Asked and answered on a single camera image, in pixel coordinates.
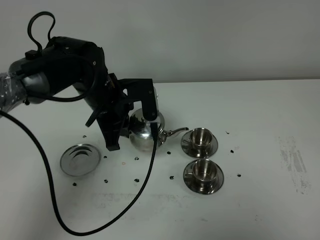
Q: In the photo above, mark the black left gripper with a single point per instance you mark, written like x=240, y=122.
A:
x=113, y=99

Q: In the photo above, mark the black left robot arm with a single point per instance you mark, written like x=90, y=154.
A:
x=68, y=62

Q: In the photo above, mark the stainless steel teapot saucer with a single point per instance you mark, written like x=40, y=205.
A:
x=80, y=160

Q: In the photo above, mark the far stainless steel saucer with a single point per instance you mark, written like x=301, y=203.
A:
x=200, y=152

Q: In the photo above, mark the far stainless steel teacup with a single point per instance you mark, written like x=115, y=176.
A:
x=198, y=137

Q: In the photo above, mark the stainless steel teacup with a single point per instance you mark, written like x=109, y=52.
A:
x=203, y=170
x=198, y=137

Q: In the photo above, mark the near stainless steel teacup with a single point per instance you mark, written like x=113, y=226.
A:
x=203, y=170

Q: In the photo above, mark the near stainless steel saucer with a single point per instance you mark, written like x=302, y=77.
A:
x=206, y=188

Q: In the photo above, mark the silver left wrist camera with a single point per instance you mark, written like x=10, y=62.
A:
x=156, y=97

